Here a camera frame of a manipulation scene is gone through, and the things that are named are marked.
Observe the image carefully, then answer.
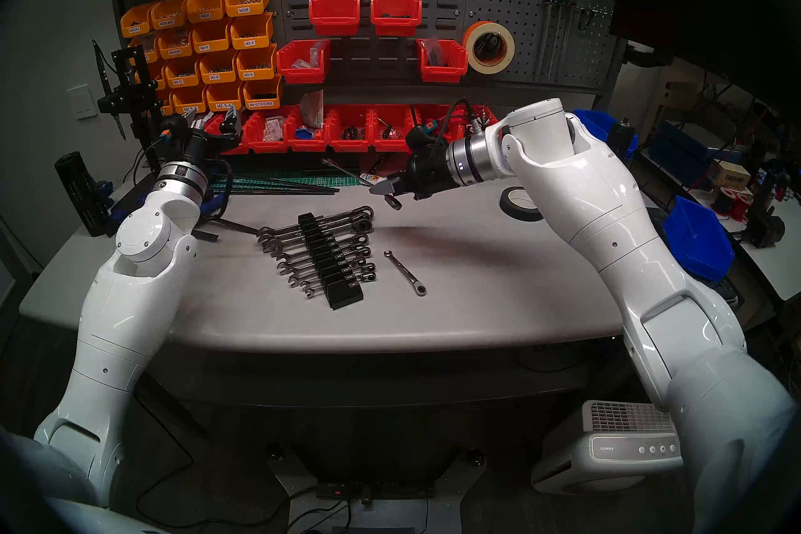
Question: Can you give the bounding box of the yellow bin labelled M3-8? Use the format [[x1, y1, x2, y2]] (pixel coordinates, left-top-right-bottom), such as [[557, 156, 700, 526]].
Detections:
[[198, 50, 240, 85]]

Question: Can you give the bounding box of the black power strip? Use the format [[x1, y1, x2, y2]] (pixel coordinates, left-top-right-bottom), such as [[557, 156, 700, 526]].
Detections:
[[316, 480, 437, 502]]

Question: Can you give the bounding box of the dark blue crate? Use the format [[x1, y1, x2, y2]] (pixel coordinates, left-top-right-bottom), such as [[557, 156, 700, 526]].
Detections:
[[651, 120, 742, 183]]

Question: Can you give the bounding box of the white wall switch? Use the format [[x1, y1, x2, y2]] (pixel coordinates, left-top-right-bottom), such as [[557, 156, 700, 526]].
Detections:
[[67, 84, 99, 122]]

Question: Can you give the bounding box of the yellow bin labelled M3-12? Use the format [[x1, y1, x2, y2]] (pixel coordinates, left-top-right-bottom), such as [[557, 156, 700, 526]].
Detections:
[[164, 56, 202, 89]]

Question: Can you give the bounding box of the green cutting mat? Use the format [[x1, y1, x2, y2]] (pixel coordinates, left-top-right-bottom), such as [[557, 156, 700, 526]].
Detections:
[[210, 173, 362, 192]]

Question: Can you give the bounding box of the small loose chrome wrench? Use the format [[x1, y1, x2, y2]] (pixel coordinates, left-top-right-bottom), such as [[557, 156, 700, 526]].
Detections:
[[383, 250, 428, 298]]

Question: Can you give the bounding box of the black wrench holder case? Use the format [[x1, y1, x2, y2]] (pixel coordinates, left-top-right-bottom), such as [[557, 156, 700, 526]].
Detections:
[[297, 213, 365, 311]]

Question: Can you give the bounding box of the yellow bin labelled M3-4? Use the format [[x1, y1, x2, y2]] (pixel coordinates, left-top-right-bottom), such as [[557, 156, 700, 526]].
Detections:
[[230, 12, 275, 50]]

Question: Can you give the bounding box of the yellow bin labelled HEX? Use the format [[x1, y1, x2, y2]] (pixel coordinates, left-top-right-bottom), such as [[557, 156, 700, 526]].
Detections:
[[242, 75, 283, 110]]

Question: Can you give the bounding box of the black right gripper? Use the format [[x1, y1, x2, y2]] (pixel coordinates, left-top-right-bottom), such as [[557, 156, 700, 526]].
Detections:
[[370, 145, 452, 201]]

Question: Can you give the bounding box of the black power adapter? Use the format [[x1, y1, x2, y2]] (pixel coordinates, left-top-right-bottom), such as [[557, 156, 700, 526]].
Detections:
[[745, 214, 786, 249]]

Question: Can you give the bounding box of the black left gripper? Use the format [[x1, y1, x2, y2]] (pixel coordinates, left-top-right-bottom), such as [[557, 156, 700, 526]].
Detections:
[[177, 104, 245, 172]]

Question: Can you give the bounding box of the medium chrome ratchet wrench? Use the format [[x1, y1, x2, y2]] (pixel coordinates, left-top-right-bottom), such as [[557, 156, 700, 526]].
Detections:
[[273, 234, 371, 263], [277, 245, 372, 272], [280, 254, 370, 278]]

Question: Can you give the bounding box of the bagged user manual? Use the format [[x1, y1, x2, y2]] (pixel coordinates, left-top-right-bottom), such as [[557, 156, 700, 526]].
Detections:
[[299, 90, 326, 130]]

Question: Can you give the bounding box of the red wire spool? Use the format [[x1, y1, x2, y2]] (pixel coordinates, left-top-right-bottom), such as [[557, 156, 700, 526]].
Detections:
[[713, 186, 755, 222]]

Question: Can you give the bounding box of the red wall-hung parts bin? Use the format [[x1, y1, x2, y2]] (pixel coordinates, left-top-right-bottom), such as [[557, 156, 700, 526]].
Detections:
[[276, 40, 332, 85], [370, 0, 423, 37], [416, 39, 469, 84], [309, 0, 362, 37]]

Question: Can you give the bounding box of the black soldering pen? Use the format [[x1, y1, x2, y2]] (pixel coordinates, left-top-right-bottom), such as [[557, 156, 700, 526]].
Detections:
[[91, 40, 126, 140]]

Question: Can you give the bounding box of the yellow bin labelled M4-6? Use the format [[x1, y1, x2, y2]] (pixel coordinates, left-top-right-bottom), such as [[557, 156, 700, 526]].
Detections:
[[191, 20, 233, 53]]

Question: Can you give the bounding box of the yellow bin labelled M4X4X6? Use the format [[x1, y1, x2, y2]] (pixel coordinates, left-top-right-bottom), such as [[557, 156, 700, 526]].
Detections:
[[156, 26, 195, 60]]

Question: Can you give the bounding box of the yellow bin labelled M2.5-6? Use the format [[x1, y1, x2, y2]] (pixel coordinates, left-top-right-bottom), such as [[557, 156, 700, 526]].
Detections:
[[171, 85, 208, 114]]

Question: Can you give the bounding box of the small cardboard box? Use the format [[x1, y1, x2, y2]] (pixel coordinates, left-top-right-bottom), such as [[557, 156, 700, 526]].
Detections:
[[707, 159, 752, 189]]

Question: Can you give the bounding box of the black soldering tool stand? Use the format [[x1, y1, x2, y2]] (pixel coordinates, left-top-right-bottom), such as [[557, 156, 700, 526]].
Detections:
[[97, 46, 165, 170]]

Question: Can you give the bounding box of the largest chrome ratchet wrench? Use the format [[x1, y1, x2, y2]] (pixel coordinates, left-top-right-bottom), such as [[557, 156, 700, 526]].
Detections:
[[257, 205, 375, 239]]

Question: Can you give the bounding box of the black tape roll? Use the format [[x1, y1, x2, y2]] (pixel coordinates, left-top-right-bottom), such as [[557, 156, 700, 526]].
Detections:
[[499, 187, 544, 222]]

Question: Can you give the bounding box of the white air purifier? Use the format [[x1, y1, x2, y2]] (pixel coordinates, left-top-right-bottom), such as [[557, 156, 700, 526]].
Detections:
[[532, 400, 683, 496]]

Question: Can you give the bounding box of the cream masking tape roll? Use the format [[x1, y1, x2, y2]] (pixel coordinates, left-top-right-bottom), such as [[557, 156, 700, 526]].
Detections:
[[463, 21, 516, 75]]

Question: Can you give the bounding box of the blue plastic bin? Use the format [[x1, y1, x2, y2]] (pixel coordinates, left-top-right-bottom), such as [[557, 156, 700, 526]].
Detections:
[[665, 196, 736, 283], [573, 109, 626, 145]]

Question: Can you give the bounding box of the yellow bin labelled M2.5-5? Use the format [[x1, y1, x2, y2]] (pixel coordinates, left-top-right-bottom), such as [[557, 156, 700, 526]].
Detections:
[[205, 81, 245, 112]]

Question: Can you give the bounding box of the yellow bin labelled M3-6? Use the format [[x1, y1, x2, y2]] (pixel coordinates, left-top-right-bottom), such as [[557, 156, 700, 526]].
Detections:
[[236, 43, 278, 82]]

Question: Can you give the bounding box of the large chrome ratchet wrench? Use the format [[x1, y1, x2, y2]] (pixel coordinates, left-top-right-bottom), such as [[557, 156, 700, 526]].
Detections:
[[260, 212, 375, 246], [263, 220, 371, 252]]

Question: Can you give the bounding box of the blue bar clamp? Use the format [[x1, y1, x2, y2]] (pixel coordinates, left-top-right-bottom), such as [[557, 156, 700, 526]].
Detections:
[[106, 198, 148, 230]]

